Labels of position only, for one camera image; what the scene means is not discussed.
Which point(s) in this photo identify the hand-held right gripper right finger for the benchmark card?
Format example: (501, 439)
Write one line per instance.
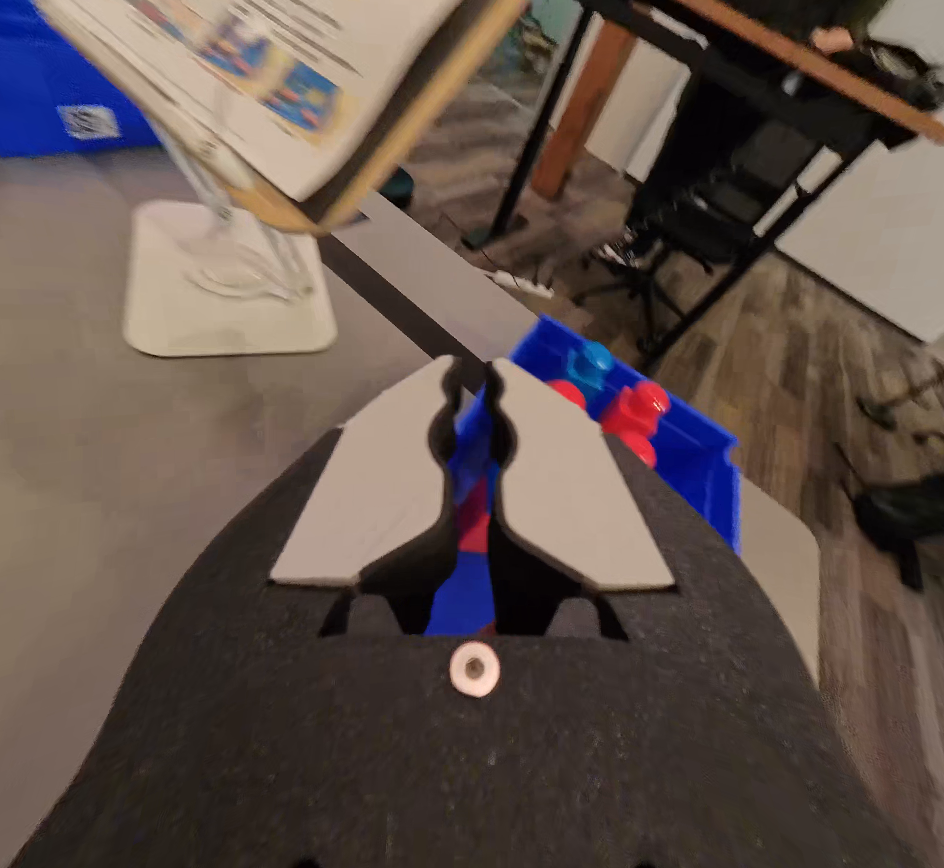
(575, 506)

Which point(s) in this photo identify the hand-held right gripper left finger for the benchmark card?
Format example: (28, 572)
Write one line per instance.
(361, 506)

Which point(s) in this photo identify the blue tagged plastic bin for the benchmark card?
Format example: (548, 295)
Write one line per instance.
(44, 71)

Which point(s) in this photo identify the grey desk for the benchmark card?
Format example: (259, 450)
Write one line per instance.
(110, 440)

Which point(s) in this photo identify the white power strip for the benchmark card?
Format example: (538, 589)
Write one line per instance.
(523, 283)

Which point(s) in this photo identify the black mesh office chair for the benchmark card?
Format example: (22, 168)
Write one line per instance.
(686, 219)

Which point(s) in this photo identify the black floor lamp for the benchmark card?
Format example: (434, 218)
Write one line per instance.
(400, 186)

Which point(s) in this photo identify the black floor stand pole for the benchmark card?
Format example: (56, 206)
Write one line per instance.
(538, 130)

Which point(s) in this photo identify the dark wooden table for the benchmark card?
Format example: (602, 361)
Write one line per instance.
(737, 20)

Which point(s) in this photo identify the black slanted frame leg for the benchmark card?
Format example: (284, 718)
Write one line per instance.
(737, 256)

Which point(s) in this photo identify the wooden post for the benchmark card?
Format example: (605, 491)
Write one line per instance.
(590, 93)

